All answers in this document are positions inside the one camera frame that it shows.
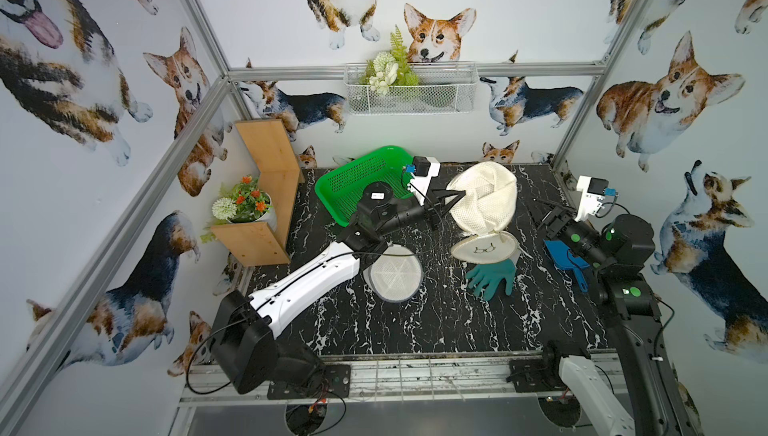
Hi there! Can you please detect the cream mesh laundry bag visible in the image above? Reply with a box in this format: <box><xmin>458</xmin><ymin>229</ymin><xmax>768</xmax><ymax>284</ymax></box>
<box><xmin>447</xmin><ymin>161</ymin><xmax>520</xmax><ymax>264</ymax></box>

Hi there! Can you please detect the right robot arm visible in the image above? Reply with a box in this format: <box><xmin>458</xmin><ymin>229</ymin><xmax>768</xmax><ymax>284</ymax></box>
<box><xmin>528</xmin><ymin>199</ymin><xmax>696</xmax><ymax>435</ymax></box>

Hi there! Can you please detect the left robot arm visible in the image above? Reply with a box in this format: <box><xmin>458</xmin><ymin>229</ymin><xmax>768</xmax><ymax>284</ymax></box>
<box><xmin>206</xmin><ymin>181</ymin><xmax>465</xmax><ymax>395</ymax></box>

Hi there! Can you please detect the green plastic basket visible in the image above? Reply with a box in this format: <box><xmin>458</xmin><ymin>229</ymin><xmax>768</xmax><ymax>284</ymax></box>
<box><xmin>315</xmin><ymin>145</ymin><xmax>413</xmax><ymax>227</ymax></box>

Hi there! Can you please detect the green rubber glove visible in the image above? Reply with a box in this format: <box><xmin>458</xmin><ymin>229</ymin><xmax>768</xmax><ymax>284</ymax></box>
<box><xmin>465</xmin><ymin>259</ymin><xmax>517</xmax><ymax>301</ymax></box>

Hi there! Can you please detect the wooden shelf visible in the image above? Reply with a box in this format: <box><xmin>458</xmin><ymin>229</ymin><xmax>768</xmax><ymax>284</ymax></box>
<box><xmin>210</xmin><ymin>119</ymin><xmax>303</xmax><ymax>266</ymax></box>

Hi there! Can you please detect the potted flower plant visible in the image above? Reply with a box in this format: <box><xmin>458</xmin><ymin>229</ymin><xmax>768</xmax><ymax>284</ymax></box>
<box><xmin>200</xmin><ymin>175</ymin><xmax>278</xmax><ymax>243</ymax></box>

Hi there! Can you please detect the white flower fern bouquet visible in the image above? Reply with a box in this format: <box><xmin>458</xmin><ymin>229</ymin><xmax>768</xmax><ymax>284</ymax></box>
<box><xmin>359</xmin><ymin>26</ymin><xmax>420</xmax><ymax>96</ymax></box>

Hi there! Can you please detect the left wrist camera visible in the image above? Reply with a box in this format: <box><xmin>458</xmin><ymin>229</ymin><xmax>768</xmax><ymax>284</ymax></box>
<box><xmin>405</xmin><ymin>156</ymin><xmax>441</xmax><ymax>205</ymax></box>

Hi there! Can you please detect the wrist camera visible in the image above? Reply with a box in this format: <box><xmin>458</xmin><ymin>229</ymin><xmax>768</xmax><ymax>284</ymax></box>
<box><xmin>405</xmin><ymin>156</ymin><xmax>441</xmax><ymax>205</ymax></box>
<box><xmin>575</xmin><ymin>175</ymin><xmax>617</xmax><ymax>221</ymax></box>

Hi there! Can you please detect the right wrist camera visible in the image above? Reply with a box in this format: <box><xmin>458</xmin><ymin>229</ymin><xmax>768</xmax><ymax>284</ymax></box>
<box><xmin>575</xmin><ymin>175</ymin><xmax>617</xmax><ymax>221</ymax></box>

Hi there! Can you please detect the white wire wall basket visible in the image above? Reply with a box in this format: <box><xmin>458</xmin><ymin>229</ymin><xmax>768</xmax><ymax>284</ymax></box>
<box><xmin>343</xmin><ymin>62</ymin><xmax>479</xmax><ymax>115</ymax></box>

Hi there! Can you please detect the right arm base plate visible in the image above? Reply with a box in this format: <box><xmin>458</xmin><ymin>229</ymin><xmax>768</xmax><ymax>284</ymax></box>
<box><xmin>506</xmin><ymin>359</ymin><xmax>565</xmax><ymax>393</ymax></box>

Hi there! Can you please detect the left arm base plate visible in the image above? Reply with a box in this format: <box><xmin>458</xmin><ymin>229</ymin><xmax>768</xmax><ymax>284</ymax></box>
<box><xmin>267</xmin><ymin>363</ymin><xmax>352</xmax><ymax>401</ymax></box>

